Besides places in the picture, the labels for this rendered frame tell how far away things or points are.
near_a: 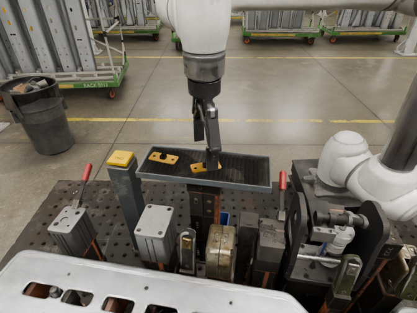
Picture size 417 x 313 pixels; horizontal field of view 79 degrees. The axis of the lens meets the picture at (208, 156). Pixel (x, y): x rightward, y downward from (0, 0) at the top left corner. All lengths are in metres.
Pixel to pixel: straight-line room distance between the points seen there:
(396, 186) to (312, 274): 0.41
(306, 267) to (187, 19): 0.67
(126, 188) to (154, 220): 0.21
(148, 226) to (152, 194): 0.67
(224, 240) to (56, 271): 0.43
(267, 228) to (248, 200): 0.58
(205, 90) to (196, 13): 0.15
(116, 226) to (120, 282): 0.53
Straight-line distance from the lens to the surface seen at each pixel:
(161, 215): 0.67
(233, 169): 0.71
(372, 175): 1.02
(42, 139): 3.05
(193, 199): 0.77
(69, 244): 0.83
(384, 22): 8.43
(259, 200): 1.27
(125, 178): 0.80
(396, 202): 1.03
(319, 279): 0.79
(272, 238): 0.68
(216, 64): 0.54
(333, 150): 1.10
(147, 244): 0.67
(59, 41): 4.50
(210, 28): 0.51
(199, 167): 0.71
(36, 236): 1.34
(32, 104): 2.84
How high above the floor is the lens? 1.62
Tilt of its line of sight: 37 degrees down
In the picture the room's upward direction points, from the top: straight up
